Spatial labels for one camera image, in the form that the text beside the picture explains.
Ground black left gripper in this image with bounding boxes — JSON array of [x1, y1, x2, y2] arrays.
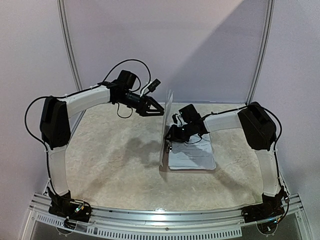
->
[[117, 90, 165, 117]]

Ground metal folder clip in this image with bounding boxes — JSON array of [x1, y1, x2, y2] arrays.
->
[[165, 141, 173, 153]]

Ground white paper stack remainder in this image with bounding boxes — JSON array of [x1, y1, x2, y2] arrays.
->
[[168, 134, 216, 171]]

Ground brown plastic folder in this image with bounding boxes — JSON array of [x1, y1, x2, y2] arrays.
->
[[159, 89, 174, 167]]

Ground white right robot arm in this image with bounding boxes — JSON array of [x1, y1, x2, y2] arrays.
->
[[164, 102, 283, 218]]

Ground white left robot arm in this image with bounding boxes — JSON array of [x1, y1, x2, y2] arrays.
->
[[40, 70, 164, 217]]

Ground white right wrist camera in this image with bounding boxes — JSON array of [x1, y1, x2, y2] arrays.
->
[[172, 113, 183, 126]]

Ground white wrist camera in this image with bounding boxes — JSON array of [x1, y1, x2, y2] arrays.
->
[[140, 78, 161, 97], [172, 113, 183, 126]]

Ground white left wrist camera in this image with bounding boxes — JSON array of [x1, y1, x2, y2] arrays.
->
[[140, 78, 161, 97]]

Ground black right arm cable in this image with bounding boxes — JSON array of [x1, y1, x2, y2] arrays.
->
[[199, 107, 291, 208]]

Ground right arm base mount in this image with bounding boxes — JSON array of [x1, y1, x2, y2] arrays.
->
[[241, 195, 290, 224]]

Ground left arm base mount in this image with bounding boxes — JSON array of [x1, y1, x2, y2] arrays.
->
[[47, 188, 92, 230]]

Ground left aluminium frame post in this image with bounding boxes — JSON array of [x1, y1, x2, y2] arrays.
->
[[57, 0, 84, 92]]

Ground aluminium frame post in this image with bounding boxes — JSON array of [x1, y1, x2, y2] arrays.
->
[[245, 0, 275, 105], [57, 0, 84, 92]]

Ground right aluminium frame post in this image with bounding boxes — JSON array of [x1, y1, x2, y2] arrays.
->
[[245, 0, 275, 105]]

